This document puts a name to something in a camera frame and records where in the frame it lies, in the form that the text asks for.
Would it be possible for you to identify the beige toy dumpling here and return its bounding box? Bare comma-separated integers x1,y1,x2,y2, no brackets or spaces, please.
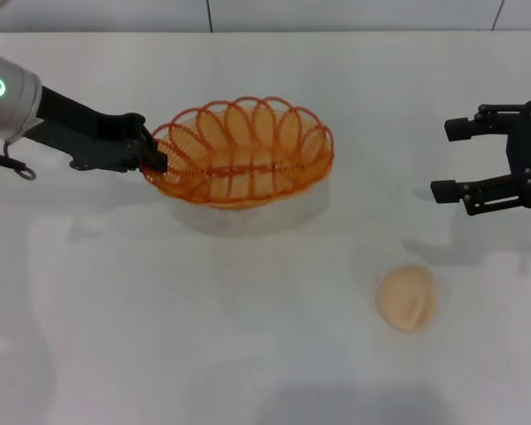
374,264,437,334

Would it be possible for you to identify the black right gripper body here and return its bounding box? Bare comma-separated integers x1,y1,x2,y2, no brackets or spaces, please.
504,98,531,210

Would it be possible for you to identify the thin dark cable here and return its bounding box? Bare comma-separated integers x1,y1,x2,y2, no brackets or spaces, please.
0,140,38,182

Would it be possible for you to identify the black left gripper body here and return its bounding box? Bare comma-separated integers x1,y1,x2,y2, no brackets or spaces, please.
26,83,148,174

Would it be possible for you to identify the orange wire basket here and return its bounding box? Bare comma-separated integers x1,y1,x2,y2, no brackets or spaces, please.
140,95,336,211

